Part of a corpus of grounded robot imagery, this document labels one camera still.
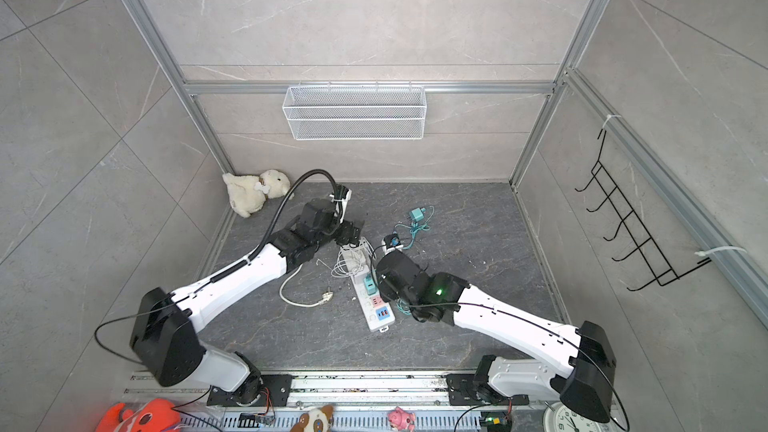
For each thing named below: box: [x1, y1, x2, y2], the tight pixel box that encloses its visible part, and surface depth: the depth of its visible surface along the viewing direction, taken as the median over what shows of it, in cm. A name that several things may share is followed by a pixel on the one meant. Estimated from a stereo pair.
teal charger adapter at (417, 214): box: [409, 207, 426, 221], surface depth 109 cm
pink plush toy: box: [387, 406, 416, 432], surface depth 69 cm
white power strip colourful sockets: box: [350, 269, 395, 333], surface depth 87 cm
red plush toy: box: [96, 398, 182, 432], surface depth 66 cm
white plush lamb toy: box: [222, 169, 295, 218], surface depth 109 cm
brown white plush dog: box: [290, 405, 334, 432], surface depth 69 cm
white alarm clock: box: [542, 401, 608, 432], surface depth 67 cm
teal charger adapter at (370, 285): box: [363, 274, 378, 295], surface depth 87 cm
